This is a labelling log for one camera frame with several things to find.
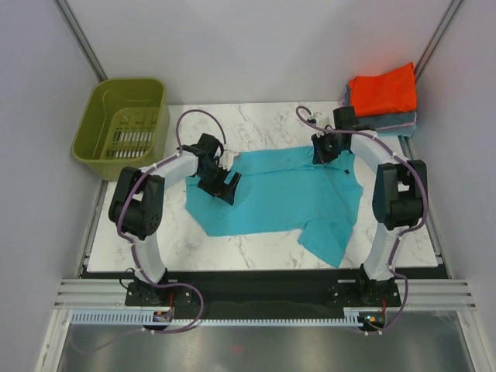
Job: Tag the folded orange t shirt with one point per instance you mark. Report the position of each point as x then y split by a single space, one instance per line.
393 92

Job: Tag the turquoise t shirt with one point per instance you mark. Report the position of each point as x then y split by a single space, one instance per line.
283 190

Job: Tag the olive green plastic basket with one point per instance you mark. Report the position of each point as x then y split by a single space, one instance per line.
125 123

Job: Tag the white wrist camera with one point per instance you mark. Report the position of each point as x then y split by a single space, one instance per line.
322 123
227 159

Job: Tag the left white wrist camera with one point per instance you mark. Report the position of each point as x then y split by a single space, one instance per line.
227 159

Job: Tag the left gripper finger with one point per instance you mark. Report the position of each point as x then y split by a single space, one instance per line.
223 191
230 188

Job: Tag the aluminium corner post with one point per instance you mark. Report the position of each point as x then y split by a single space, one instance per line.
81 39
449 15

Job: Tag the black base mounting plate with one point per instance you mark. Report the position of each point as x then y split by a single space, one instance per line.
260 295

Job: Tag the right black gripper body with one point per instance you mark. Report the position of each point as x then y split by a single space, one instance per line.
327 148

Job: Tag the left aluminium corner post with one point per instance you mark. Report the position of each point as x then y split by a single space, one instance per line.
81 39

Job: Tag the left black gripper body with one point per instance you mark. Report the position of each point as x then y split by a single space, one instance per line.
215 176

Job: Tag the folded grey blue t shirt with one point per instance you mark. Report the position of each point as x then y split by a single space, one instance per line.
389 120

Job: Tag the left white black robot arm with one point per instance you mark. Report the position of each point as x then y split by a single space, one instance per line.
137 209

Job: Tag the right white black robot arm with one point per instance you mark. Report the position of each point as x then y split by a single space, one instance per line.
399 203

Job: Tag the aluminium frame rail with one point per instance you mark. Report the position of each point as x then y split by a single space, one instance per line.
423 295

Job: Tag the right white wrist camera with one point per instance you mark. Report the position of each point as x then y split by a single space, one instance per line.
322 123

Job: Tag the right aluminium corner post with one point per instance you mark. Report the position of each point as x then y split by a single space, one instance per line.
449 15

